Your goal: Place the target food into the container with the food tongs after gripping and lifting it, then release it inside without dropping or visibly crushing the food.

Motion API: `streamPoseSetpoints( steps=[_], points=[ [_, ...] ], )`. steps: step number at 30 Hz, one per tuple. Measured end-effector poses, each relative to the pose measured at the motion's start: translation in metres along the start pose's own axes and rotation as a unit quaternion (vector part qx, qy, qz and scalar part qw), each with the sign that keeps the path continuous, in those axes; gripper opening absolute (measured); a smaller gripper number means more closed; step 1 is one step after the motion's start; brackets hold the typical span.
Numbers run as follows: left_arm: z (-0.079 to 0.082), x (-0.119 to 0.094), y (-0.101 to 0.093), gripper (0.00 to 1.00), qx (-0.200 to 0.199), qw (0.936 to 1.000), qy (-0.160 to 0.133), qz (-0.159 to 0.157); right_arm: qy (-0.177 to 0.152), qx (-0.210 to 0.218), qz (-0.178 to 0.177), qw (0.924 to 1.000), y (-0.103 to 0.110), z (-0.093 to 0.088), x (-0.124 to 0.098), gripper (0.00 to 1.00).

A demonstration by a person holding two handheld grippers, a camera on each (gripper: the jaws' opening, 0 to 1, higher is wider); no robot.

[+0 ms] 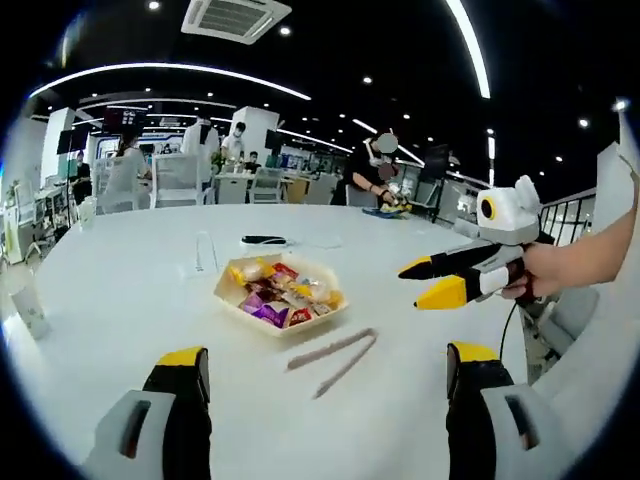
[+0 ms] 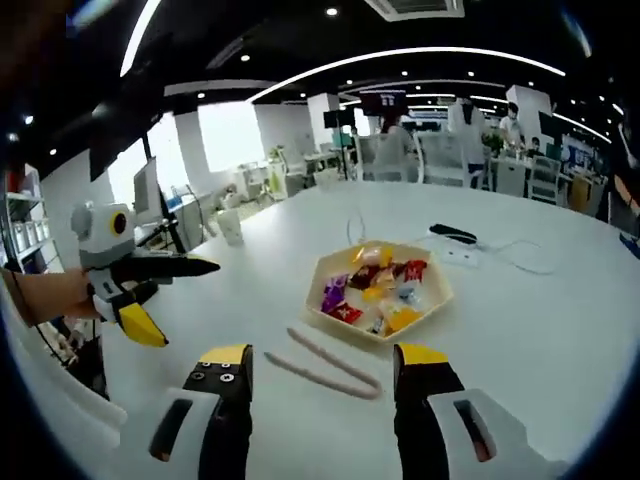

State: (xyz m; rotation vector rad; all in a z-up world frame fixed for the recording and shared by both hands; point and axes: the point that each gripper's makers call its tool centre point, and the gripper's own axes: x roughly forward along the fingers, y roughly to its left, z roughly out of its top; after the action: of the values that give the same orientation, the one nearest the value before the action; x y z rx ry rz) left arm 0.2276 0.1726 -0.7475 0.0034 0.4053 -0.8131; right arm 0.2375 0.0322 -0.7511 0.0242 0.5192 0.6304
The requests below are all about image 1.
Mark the white power strip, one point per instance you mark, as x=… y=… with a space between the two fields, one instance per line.
x=200 y=265

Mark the yellow bun food packet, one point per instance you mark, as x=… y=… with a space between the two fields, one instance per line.
x=320 y=292
x=245 y=272

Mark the cream hexagonal container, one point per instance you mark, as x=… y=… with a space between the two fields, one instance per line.
x=235 y=295

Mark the dark red food bar packet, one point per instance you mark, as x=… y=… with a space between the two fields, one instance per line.
x=282 y=270

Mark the long ceiling light strip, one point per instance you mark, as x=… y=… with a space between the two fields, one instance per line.
x=475 y=50
x=175 y=66

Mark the printed white paper cup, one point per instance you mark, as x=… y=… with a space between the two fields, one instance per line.
x=32 y=310

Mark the white mesh office chair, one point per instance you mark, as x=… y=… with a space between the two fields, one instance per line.
x=122 y=190
x=265 y=185
x=25 y=215
x=177 y=180

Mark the potted green plant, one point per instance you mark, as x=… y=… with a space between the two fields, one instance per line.
x=215 y=159

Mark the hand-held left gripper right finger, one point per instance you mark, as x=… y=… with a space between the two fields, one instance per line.
x=467 y=405

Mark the ceiling air conditioner vent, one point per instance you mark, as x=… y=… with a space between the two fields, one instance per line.
x=235 y=20

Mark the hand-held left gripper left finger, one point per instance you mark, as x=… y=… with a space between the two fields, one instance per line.
x=175 y=400

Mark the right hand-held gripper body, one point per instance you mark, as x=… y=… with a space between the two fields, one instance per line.
x=505 y=215

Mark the purple brown food packet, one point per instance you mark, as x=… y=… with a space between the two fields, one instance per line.
x=265 y=310

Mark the person's right hand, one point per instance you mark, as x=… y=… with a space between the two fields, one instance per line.
x=535 y=272

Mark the person's white shirt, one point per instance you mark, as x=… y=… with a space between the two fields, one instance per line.
x=622 y=165

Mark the hanging dark display screen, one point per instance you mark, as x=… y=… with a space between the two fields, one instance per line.
x=125 y=117

